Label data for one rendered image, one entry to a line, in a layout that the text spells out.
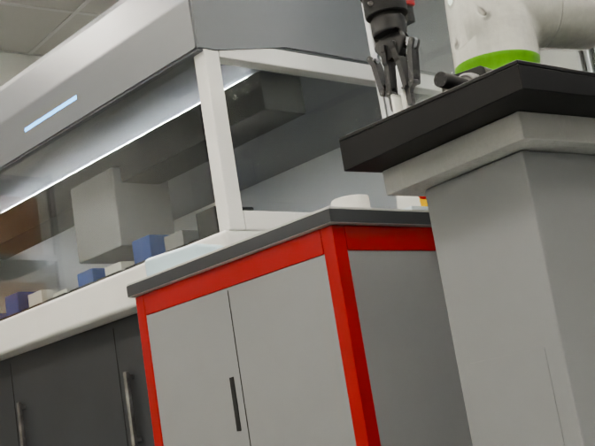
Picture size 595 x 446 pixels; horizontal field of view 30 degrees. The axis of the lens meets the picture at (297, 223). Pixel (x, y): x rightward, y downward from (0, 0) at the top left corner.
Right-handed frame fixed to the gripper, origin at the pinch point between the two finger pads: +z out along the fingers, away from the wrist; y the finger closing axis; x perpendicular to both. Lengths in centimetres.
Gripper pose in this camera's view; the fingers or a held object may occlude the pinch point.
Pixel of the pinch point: (403, 109)
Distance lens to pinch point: 234.2
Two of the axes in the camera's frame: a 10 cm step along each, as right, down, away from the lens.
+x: -7.1, -0.3, -7.1
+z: 1.5, 9.7, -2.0
